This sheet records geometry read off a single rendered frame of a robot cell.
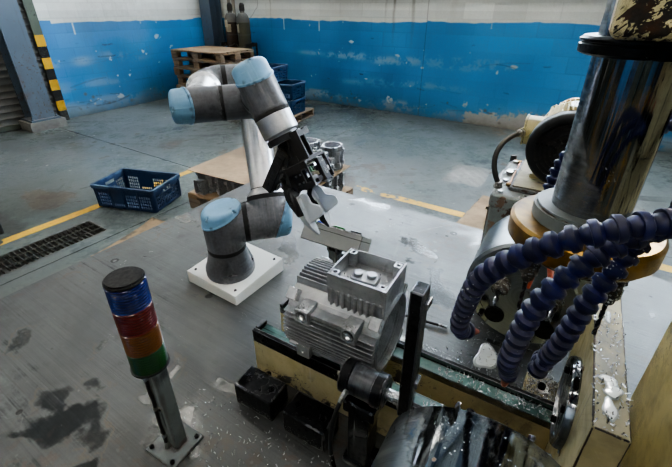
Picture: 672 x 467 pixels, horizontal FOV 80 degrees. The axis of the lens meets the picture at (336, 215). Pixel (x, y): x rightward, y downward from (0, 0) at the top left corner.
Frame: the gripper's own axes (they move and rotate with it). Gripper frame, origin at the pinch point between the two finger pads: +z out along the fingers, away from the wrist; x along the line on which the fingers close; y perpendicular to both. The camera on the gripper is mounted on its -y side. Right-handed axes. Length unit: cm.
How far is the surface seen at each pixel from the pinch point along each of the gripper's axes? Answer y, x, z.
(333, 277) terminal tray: 7.3, -10.8, 7.6
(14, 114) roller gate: -596, 190, -236
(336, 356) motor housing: 2.2, -14.6, 22.1
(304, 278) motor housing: -1.1, -9.6, 7.1
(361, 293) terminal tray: 11.5, -10.6, 11.7
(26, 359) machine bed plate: -72, -40, 1
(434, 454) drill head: 31, -34, 20
